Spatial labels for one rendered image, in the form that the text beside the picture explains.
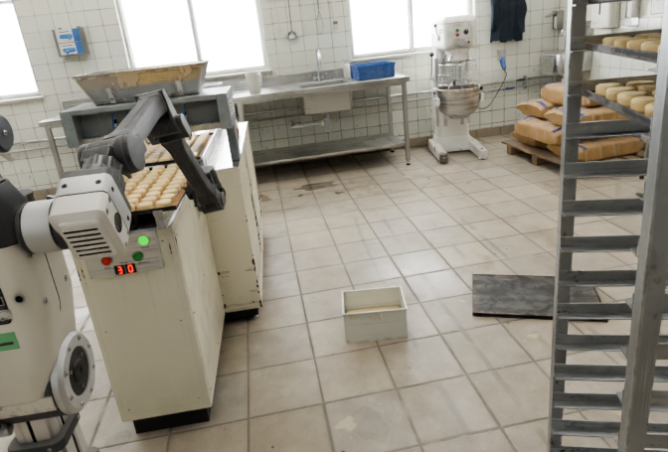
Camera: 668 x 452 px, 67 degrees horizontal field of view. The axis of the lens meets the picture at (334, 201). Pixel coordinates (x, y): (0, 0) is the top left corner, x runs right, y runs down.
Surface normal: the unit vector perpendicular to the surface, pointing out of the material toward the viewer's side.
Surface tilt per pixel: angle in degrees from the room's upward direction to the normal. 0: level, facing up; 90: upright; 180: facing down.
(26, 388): 90
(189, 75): 115
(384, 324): 90
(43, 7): 90
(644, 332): 90
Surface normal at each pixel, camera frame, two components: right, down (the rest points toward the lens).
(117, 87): 0.16, 0.68
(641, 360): -0.16, 0.34
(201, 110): 0.13, 0.31
